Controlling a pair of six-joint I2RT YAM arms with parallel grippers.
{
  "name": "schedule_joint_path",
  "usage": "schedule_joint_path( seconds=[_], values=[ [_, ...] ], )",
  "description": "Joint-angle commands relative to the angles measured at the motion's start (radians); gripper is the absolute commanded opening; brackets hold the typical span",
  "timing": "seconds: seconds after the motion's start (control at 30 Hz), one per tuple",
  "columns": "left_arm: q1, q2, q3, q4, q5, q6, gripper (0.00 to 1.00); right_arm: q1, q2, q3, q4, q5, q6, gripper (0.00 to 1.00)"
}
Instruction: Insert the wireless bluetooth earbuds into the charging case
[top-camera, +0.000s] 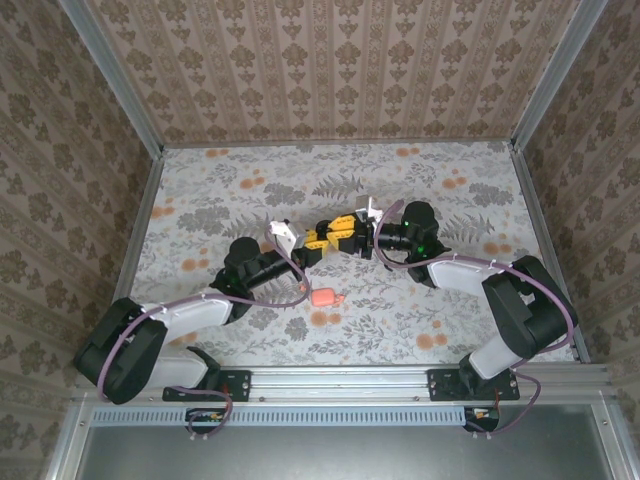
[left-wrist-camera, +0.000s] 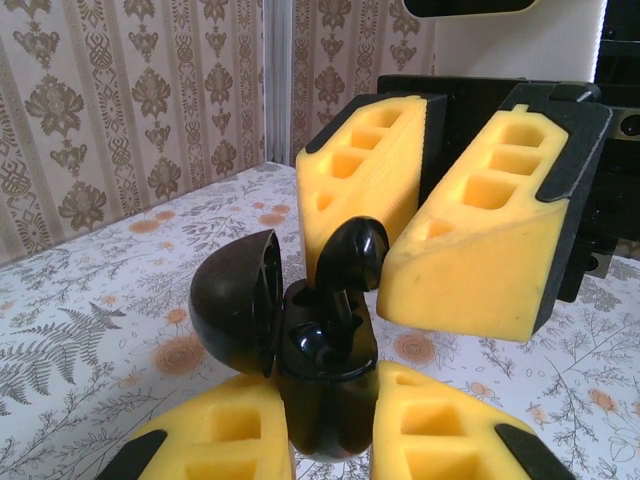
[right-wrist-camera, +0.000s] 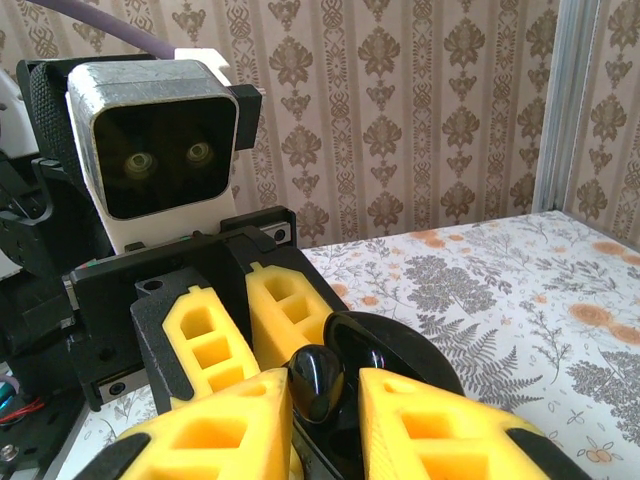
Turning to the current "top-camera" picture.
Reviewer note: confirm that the wide aluminium extrusion beam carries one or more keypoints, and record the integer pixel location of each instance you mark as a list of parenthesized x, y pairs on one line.
[(340, 382)]

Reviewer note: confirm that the floral patterned table cover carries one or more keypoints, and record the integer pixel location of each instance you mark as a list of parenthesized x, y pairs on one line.
[(300, 170)]

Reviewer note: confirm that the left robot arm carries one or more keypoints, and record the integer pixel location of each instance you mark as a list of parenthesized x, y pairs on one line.
[(200, 312)]

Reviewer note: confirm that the aluminium table edge rail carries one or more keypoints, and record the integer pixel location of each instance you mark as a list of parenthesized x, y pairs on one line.
[(340, 143), (134, 250), (540, 225)]

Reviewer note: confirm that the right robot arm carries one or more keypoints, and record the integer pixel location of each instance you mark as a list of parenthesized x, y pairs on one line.
[(525, 310)]

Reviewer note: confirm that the orange earbuds charging case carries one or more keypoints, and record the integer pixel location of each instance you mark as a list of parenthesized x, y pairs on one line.
[(323, 297)]

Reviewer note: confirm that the black wiring junction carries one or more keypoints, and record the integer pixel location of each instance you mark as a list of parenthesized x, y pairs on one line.
[(207, 417), (482, 417)]

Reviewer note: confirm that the aluminium frame post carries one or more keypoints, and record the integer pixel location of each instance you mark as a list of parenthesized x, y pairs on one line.
[(114, 75), (556, 75)]

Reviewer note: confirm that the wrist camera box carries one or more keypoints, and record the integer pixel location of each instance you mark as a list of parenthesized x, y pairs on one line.
[(282, 232), (367, 207)]

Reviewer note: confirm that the grey metal sheet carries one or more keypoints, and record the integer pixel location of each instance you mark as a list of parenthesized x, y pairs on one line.
[(340, 455)]

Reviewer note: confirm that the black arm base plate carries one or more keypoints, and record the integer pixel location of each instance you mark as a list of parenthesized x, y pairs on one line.
[(240, 385), (440, 385)]

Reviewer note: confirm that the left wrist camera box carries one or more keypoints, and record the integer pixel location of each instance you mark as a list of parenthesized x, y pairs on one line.
[(282, 232)]

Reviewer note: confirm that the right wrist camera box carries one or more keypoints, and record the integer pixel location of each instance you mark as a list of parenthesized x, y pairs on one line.
[(367, 207)]

